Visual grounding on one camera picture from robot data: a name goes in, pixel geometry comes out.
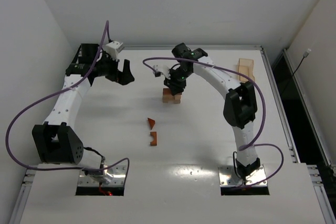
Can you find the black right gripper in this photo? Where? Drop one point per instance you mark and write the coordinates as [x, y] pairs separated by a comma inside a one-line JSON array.
[[176, 84]]

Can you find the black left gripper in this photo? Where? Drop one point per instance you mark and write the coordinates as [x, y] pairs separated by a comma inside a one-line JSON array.
[[115, 71]]

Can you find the red-brown long wood block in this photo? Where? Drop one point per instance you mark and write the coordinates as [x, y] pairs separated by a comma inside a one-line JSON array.
[[167, 95]]

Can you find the light wood cube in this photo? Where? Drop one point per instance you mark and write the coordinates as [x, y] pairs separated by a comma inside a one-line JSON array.
[[165, 100], [177, 99]]

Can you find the red-brown triangle wood block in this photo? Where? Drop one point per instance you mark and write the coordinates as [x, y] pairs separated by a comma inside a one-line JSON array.
[[151, 123]]

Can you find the red-brown arch wood block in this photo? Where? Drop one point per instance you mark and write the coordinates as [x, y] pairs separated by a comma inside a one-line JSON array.
[[154, 138]]

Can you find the translucent orange plastic box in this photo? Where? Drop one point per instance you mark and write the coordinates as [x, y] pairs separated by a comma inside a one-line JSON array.
[[246, 67]]

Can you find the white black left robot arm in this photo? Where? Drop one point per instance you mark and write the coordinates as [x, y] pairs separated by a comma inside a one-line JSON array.
[[55, 139]]

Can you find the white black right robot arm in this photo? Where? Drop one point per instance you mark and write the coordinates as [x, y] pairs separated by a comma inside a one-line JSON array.
[[240, 103]]

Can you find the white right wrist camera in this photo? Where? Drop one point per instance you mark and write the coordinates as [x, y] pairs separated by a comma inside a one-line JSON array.
[[161, 70]]

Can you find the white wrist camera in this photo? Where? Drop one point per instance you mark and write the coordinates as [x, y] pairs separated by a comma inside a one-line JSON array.
[[113, 49], [161, 70]]

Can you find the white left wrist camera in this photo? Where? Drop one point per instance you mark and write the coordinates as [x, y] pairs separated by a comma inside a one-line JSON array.
[[113, 49]]

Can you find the aluminium table frame rail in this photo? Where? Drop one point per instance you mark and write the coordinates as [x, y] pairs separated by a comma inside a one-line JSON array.
[[208, 47]]

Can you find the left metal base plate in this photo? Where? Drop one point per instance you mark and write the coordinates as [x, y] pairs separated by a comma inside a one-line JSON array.
[[112, 177]]

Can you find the metal base plate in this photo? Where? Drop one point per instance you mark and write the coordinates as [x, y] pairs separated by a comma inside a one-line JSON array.
[[228, 178], [112, 177]]

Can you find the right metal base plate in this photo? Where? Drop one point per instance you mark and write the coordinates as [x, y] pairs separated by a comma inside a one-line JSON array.
[[228, 178]]

